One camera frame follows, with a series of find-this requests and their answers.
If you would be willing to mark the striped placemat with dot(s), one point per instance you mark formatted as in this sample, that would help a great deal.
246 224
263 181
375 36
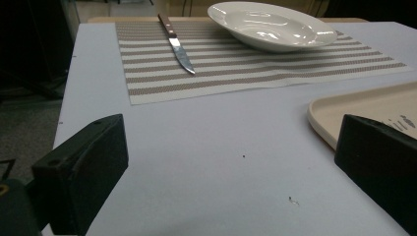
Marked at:
209 69

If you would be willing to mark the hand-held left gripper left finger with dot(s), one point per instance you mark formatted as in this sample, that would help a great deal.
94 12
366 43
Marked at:
82 170

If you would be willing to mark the beige plastic tray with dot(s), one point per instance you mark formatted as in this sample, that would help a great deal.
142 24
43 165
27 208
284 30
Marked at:
367 108

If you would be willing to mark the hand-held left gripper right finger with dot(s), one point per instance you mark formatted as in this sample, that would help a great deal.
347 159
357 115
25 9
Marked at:
380 157

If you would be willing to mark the white deep plate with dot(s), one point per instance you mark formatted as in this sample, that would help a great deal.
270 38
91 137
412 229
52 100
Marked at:
268 26

